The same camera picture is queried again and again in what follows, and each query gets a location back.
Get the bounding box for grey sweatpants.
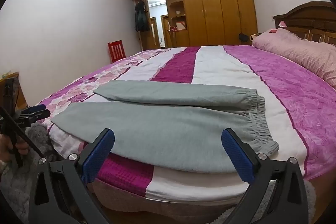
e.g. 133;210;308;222
52;80;279;173

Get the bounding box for person left hand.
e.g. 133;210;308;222
0;134;29;162

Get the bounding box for wooden nightstand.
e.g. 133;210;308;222
1;72;28;110

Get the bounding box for red wooden chair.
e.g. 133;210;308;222
108;40;126;63

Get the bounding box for dark hanging jacket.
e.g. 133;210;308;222
135;1;149;32

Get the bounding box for pink checked pillow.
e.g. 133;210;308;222
252;28;335;88

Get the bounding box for small black bag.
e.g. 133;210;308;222
239;33;249;43

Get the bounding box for red gift box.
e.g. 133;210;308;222
170;21;187;32

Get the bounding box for dark wooden headboard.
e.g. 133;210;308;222
273;1;336;46

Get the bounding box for large wooden wardrobe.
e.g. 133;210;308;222
135;0;257;50

